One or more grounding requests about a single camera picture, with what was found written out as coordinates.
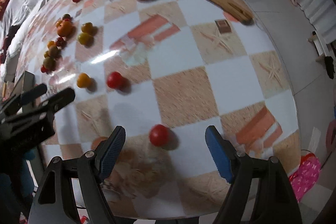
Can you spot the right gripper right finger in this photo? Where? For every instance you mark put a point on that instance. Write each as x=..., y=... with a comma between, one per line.
x=275, y=199

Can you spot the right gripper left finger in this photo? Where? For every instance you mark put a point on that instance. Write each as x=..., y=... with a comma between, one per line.
x=54, y=201

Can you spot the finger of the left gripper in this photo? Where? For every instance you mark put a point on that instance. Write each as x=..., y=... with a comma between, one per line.
x=12, y=105
x=52, y=104

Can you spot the red tomato table edge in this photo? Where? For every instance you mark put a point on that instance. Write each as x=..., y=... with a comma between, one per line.
x=159, y=135

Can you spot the shallow white cardboard box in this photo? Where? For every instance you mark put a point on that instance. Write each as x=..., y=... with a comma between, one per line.
x=25, y=83

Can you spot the red cherry tomato front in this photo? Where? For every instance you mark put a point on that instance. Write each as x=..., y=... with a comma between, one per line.
x=43, y=69

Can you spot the brown longan by tomato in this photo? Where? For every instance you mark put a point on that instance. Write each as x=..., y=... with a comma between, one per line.
x=49, y=63

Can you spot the pink patterned bag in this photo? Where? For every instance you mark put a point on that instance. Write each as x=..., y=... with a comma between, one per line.
x=303, y=179

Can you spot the yellow cherry tomato cluster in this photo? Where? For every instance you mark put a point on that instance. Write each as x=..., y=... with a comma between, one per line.
x=46, y=54

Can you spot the brown longan in cluster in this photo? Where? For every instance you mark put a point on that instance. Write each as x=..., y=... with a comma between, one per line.
x=54, y=52

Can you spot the yellow cherry tomato upper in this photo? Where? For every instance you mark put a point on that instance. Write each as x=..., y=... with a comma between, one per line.
x=51, y=44

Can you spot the red cherry tomato cluster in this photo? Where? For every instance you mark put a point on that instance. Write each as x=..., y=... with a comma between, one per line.
x=60, y=42

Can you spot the large orange mandarin centre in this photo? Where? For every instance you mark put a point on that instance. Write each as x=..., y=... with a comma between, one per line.
x=65, y=29

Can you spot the dark brown cherry tomato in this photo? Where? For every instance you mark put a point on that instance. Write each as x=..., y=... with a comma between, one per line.
x=66, y=16

